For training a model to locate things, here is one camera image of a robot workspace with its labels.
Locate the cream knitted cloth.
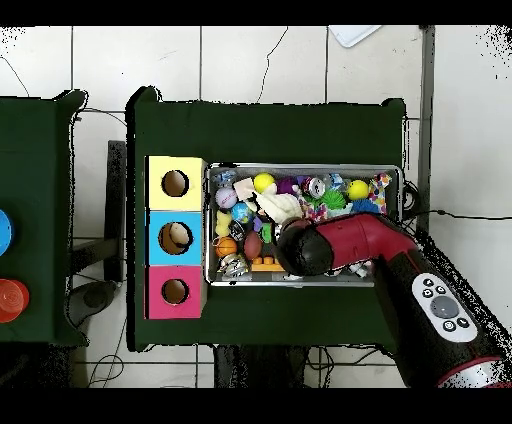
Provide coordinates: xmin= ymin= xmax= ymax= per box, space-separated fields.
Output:
xmin=253 ymin=183 xmax=305 ymax=226

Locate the yellow duck plush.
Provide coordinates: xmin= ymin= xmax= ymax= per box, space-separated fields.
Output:
xmin=214 ymin=210 xmax=233 ymax=238

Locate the orange basketball toy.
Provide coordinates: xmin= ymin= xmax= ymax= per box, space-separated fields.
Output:
xmin=214 ymin=235 xmax=239 ymax=259

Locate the crushed red soda can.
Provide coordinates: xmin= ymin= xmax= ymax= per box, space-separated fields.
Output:
xmin=301 ymin=176 xmax=327 ymax=200

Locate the silver mesh bin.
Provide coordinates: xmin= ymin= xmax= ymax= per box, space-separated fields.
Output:
xmin=204 ymin=161 xmax=403 ymax=288

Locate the wooden box with three holes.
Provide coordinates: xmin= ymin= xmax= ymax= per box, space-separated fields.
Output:
xmin=143 ymin=154 xmax=209 ymax=320

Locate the wooden block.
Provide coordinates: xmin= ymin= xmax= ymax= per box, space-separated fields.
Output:
xmin=232 ymin=177 xmax=257 ymax=198

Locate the yellow ball with seam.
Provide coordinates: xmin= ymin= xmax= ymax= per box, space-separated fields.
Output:
xmin=253 ymin=171 xmax=276 ymax=194

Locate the white baseball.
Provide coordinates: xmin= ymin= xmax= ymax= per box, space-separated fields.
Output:
xmin=214 ymin=186 xmax=239 ymax=211

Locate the green spiky rubber ball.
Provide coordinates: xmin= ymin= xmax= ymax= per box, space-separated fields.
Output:
xmin=319 ymin=189 xmax=348 ymax=211

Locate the dark green table cloth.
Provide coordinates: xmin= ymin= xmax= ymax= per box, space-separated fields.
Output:
xmin=125 ymin=85 xmax=407 ymax=353
xmin=0 ymin=89 xmax=89 ymax=345

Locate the blue spiky rubber ball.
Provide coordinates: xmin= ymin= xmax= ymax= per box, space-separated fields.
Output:
xmin=349 ymin=198 xmax=381 ymax=216

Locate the black stand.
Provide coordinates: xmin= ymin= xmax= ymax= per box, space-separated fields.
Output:
xmin=104 ymin=139 xmax=128 ymax=283

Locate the white tray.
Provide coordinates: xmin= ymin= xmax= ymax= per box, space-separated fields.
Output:
xmin=327 ymin=25 xmax=383 ymax=49

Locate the blue round lid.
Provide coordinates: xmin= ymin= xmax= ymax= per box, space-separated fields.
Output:
xmin=0 ymin=208 xmax=16 ymax=257

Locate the orange plastic cup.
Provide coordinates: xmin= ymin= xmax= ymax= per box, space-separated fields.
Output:
xmin=0 ymin=278 xmax=31 ymax=324

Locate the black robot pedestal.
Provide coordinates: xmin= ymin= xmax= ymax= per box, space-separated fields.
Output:
xmin=215 ymin=345 xmax=309 ymax=389

